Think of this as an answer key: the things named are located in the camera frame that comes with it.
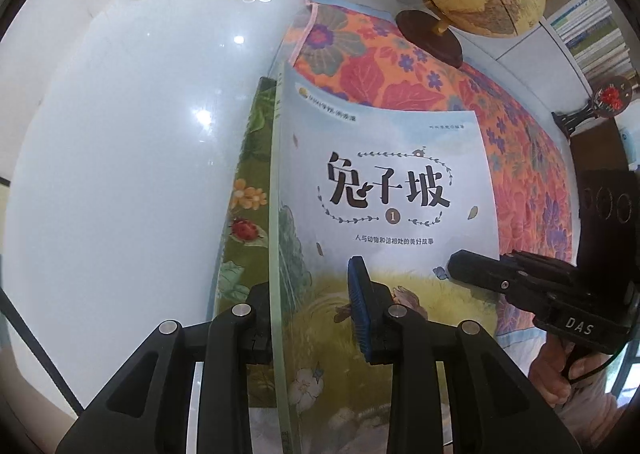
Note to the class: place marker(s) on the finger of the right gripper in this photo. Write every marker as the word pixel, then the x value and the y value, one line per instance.
pixel 520 290
pixel 539 266

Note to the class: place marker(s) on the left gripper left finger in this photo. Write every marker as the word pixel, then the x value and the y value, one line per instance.
pixel 145 406

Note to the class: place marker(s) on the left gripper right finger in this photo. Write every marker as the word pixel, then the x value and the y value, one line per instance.
pixel 459 370

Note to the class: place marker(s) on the white rabbit hill book 1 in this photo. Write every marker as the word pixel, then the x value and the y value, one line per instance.
pixel 401 189

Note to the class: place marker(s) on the olive green insect book 04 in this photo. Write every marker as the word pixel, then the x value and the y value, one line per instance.
pixel 244 260

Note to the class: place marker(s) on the right sleeve forearm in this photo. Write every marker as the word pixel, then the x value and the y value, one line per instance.
pixel 590 413

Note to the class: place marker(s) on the right hand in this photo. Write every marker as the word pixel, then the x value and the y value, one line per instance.
pixel 545 373

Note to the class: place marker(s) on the dark wooden cabinet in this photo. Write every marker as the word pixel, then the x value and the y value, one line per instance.
pixel 599 156

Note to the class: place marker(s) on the round embroidered flower ornament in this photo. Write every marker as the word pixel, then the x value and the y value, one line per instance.
pixel 609 100

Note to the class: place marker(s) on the white blue book row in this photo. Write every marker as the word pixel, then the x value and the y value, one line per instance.
pixel 590 24

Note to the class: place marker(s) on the floral orange table mat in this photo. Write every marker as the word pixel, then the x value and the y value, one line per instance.
pixel 361 56

